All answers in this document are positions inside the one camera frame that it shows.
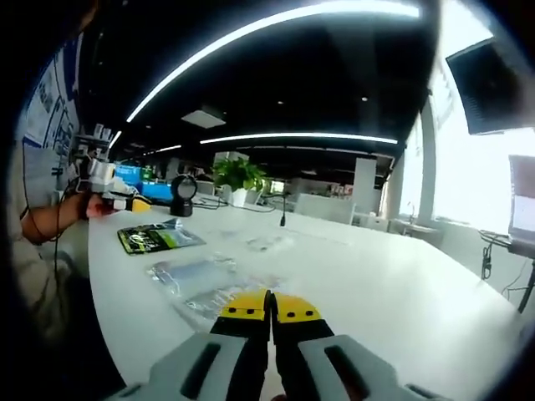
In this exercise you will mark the person's left hand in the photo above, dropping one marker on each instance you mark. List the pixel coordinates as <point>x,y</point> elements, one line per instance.
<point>96,209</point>

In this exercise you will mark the person's beige clothing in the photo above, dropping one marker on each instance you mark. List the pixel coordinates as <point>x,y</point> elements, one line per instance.
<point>37,284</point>

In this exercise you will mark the black barcode scanner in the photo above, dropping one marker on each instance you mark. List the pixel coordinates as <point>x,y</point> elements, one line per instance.
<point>183,196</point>

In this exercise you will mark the open laptop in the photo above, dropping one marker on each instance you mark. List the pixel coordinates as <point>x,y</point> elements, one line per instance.
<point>524,196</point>

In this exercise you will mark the square ceiling vent panel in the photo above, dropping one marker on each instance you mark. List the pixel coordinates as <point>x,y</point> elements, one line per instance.
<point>203,118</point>

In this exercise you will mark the blue white wall board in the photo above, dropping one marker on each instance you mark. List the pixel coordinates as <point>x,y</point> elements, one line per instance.
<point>46,104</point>

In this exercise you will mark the white storage shelf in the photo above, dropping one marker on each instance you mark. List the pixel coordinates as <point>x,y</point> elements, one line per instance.
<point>98,133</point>

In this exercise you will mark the green black foil packet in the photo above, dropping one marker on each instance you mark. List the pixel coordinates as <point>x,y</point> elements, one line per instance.
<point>159,238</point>

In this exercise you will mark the white office partition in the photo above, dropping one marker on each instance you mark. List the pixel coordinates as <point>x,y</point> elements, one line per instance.
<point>324,209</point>

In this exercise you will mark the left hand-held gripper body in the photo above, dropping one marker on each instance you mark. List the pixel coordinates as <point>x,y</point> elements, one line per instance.
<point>100,177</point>

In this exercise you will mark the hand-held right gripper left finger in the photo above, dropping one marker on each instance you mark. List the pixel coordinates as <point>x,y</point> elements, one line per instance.
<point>196,367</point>

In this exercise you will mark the green potted plant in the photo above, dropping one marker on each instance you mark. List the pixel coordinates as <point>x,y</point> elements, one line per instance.
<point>238,171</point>

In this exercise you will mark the long white ceiling light strip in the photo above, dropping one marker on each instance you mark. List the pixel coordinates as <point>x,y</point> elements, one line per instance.
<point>292,135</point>
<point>292,18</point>

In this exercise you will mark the black laptop stand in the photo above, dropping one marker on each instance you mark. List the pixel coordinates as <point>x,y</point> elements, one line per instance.
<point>522,247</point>

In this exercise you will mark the blue plastic box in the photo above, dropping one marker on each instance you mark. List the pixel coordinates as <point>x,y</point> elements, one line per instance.
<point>154,190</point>

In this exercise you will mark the silver sheet goods packet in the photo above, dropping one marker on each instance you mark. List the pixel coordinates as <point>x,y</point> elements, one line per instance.
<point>217,301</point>

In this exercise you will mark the pile of silver sheet goods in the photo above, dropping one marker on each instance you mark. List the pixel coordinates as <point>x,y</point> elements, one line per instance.
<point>267,243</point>

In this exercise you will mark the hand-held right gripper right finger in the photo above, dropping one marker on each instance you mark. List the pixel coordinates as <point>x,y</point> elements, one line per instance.
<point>326,367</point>

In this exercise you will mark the black wall monitor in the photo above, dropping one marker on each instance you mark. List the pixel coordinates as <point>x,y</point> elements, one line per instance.
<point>485,87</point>

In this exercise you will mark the white table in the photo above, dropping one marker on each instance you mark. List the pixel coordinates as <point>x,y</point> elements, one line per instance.
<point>355,284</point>

